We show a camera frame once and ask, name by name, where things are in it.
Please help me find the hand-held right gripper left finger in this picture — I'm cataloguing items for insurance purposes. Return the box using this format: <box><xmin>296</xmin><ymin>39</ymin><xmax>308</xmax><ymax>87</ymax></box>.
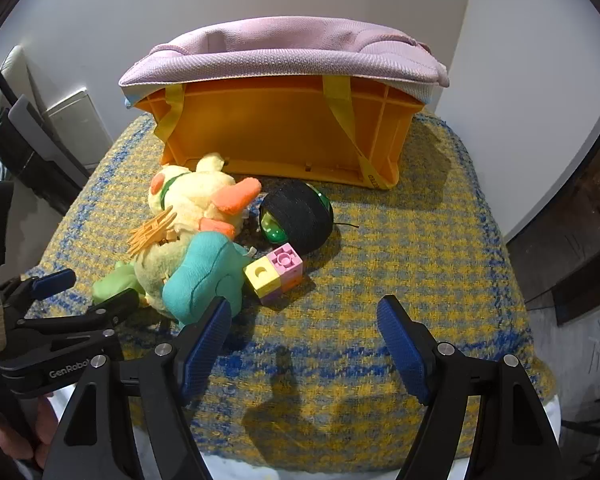
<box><xmin>42</xmin><ymin>296</ymin><xmax>233</xmax><ymax>480</ymax></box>

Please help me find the dark wooden cabinet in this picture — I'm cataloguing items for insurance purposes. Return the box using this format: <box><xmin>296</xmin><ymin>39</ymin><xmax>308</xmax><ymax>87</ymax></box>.
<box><xmin>505</xmin><ymin>125</ymin><xmax>600</xmax><ymax>326</ymax></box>

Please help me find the yellow teal plush toy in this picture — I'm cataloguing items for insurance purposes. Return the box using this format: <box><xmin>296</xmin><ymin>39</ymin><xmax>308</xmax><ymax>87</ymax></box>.
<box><xmin>91</xmin><ymin>210</ymin><xmax>253</xmax><ymax>326</ymax></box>

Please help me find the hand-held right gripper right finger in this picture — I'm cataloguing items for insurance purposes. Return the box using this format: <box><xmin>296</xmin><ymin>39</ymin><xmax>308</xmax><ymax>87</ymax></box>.
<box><xmin>376</xmin><ymin>294</ymin><xmax>563</xmax><ymax>480</ymax></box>

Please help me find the person's left hand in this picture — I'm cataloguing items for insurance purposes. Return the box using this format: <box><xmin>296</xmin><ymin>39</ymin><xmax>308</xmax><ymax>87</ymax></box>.
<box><xmin>0</xmin><ymin>395</ymin><xmax>58</xmax><ymax>471</ymax></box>

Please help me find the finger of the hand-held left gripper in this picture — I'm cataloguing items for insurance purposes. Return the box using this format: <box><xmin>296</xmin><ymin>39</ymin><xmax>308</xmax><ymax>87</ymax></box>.
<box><xmin>10</xmin><ymin>290</ymin><xmax>141</xmax><ymax>356</ymax></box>
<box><xmin>0</xmin><ymin>268</ymin><xmax>77</xmax><ymax>318</ymax></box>

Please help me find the orange plastic basket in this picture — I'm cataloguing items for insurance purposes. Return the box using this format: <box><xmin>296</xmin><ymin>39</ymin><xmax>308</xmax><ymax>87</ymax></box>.
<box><xmin>137</xmin><ymin>76</ymin><xmax>426</xmax><ymax>191</ymax></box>

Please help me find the black green ball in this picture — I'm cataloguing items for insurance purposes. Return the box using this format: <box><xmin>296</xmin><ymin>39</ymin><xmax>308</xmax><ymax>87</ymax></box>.
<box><xmin>258</xmin><ymin>182</ymin><xmax>335</xmax><ymax>256</ymax></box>

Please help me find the yellow plush duck orange beak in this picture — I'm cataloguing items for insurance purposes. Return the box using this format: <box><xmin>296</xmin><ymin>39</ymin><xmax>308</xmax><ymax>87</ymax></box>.
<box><xmin>147</xmin><ymin>152</ymin><xmax>263</xmax><ymax>241</ymax></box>

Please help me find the white sheet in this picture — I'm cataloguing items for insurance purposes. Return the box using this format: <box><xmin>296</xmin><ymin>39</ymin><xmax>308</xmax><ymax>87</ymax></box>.
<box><xmin>45</xmin><ymin>390</ymin><xmax>563</xmax><ymax>480</ymax></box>

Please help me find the yellow blue plaid blanket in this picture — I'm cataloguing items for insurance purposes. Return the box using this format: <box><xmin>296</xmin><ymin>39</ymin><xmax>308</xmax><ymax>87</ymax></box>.
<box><xmin>22</xmin><ymin>110</ymin><xmax>556</xmax><ymax>468</ymax></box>

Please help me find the pink yellow toy block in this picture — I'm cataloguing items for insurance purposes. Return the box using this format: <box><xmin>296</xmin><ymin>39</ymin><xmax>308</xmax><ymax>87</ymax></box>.
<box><xmin>243</xmin><ymin>242</ymin><xmax>303</xmax><ymax>306</ymax></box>

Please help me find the cream sofa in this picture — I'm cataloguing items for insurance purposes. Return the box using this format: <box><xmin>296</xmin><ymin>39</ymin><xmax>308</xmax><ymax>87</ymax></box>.
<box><xmin>0</xmin><ymin>45</ymin><xmax>36</xmax><ymax>116</ymax></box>

